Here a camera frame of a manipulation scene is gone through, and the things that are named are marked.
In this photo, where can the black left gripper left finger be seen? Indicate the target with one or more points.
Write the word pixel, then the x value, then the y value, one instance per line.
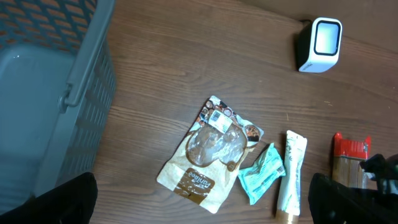
pixel 72 202

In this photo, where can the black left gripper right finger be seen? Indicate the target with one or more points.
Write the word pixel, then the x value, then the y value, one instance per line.
pixel 332 202

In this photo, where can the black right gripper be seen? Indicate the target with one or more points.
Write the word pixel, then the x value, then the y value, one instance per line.
pixel 383 171

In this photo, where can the orange spaghetti packet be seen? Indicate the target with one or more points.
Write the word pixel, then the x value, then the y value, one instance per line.
pixel 347 156

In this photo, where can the white tube with gold cap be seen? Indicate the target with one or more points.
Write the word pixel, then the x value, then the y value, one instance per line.
pixel 288 204

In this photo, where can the mint green wipes packet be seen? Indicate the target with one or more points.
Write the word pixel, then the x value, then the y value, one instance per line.
pixel 257 179

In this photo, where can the brown clear snack bag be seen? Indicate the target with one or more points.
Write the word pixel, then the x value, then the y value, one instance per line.
pixel 206 163

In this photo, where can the white barcode scanner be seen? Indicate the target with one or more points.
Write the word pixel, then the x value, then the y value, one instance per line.
pixel 318 45

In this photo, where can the grey plastic mesh basket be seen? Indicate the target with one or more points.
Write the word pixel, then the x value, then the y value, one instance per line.
pixel 57 85

